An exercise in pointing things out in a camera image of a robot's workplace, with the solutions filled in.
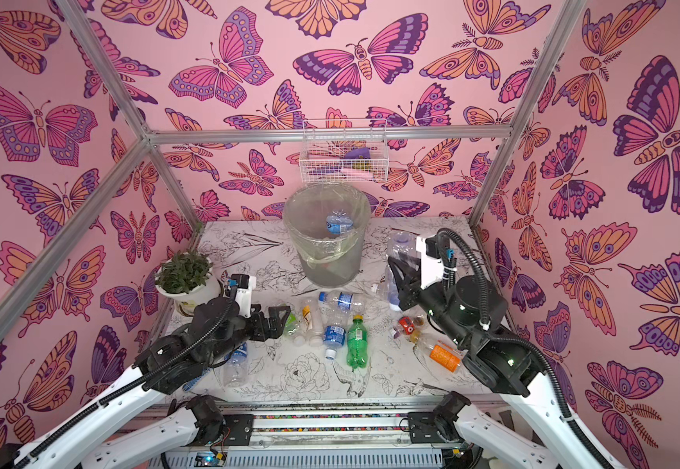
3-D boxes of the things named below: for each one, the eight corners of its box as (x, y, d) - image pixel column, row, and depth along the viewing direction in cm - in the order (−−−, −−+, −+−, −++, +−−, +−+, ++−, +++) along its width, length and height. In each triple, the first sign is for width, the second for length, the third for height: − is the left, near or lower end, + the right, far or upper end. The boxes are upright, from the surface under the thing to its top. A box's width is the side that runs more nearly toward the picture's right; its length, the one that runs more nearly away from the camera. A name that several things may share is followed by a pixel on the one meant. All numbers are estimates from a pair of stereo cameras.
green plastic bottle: (347, 369, 85) (347, 363, 81) (347, 322, 95) (347, 314, 90) (368, 369, 85) (369, 363, 81) (366, 322, 95) (367, 314, 90)
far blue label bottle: (317, 309, 97) (316, 302, 93) (320, 296, 100) (319, 288, 96) (363, 315, 95) (363, 308, 91) (365, 302, 98) (365, 294, 94)
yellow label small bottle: (306, 349, 89) (304, 343, 85) (302, 305, 99) (300, 297, 95) (325, 346, 90) (324, 340, 86) (319, 302, 99) (318, 295, 96)
